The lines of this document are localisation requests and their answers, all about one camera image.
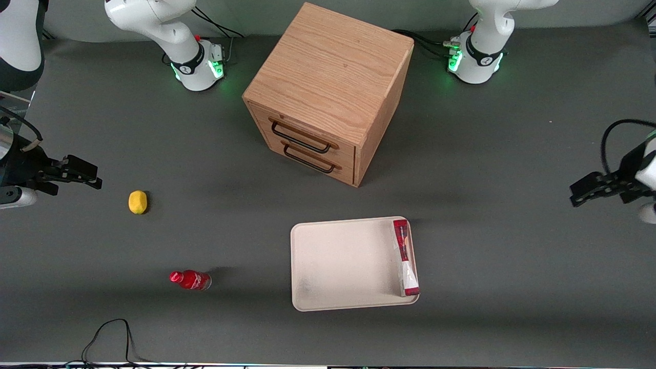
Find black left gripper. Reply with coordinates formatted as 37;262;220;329
569;146;656;209

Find yellow lemon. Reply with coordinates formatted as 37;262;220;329
128;190;148;215

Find black left arm base cables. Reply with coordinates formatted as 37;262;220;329
392;29;462;60

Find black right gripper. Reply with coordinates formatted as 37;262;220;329
0;146;103;197

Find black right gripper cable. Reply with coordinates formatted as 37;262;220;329
0;105;43;152

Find cream plastic tray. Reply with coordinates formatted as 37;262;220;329
290;216;420;312

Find wooden drawer front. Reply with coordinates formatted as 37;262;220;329
266;137;356;186
248;102;357;166

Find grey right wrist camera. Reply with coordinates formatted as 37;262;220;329
0;187;38;210

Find red soda bottle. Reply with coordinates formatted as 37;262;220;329
169;270;212;291

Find wooden drawer cabinet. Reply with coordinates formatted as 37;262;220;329
242;2;415;188

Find red cookie box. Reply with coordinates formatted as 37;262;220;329
393;219;421;297

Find black wire drawer handle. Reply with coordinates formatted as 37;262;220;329
270;120;333;154
282;143;337;174

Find black arm base cables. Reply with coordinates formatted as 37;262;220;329
191;5;245;39
392;29;462;60

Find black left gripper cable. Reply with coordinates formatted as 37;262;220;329
601;119;656;175

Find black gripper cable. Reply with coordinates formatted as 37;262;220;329
601;119;656;175
0;105;43;152

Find black right arm base cables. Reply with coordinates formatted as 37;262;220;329
191;5;245;39

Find black looped table cable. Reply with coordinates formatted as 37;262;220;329
81;318;152;366

